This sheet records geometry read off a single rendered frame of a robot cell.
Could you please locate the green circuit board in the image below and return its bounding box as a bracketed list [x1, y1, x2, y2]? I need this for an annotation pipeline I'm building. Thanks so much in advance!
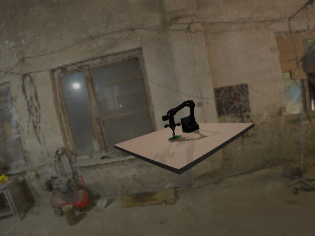
[168, 132, 182, 140]

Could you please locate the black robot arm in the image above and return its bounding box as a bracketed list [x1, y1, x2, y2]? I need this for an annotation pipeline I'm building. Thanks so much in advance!
[162, 100, 196, 127]

